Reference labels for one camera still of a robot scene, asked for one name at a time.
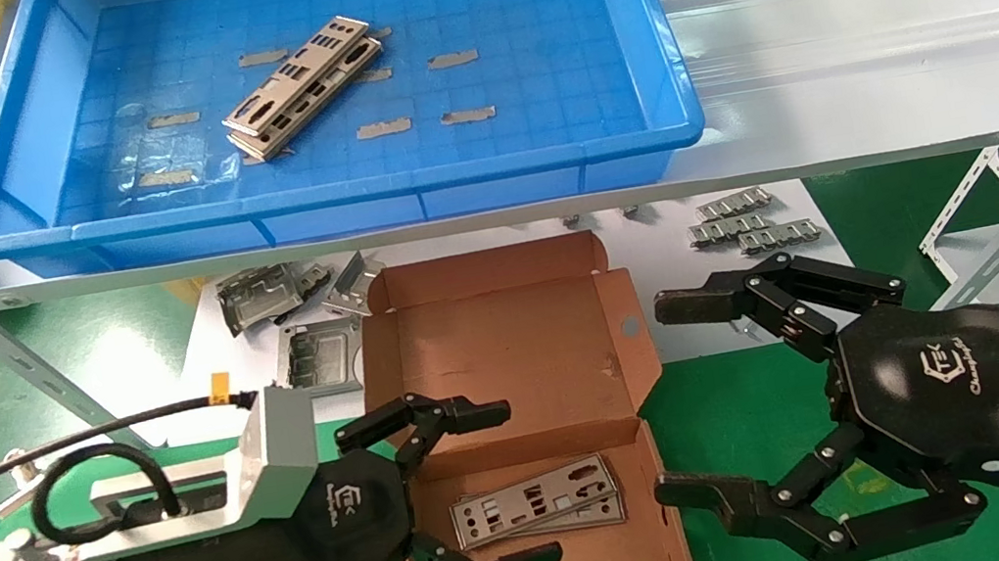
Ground grey stamped metal bracket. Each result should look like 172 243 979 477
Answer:
214 261 309 339

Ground white slotted angle bracket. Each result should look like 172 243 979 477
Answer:
905 145 999 314

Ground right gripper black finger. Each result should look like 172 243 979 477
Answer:
649 236 917 385
649 403 994 561

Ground black camera cable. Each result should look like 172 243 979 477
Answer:
0 369 276 556

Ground rectangular grey metal frame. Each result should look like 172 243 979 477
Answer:
269 314 371 400

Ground brown cardboard box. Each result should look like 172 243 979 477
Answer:
342 221 699 561

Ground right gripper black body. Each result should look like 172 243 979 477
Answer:
814 290 999 537

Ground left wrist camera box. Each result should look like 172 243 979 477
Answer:
79 380 332 561

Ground green cloth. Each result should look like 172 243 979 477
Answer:
0 310 999 561

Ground white paper sheet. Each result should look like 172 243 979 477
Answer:
167 175 866 444

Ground white metal shelf board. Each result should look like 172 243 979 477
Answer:
0 0 999 314

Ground bent grey metal bracket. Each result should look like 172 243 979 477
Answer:
316 247 394 323

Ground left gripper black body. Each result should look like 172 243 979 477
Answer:
100 442 418 561

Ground silver metal clip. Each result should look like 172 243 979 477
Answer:
0 441 74 520

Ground blue plastic tray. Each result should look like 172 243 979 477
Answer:
0 0 713 289

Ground small grey metal piece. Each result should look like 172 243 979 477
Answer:
292 261 336 299

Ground small ribbed metal strip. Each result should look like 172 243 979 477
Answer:
737 215 828 257
694 185 775 223
686 210 774 249

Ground clear plastic film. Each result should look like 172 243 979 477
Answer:
108 122 244 205

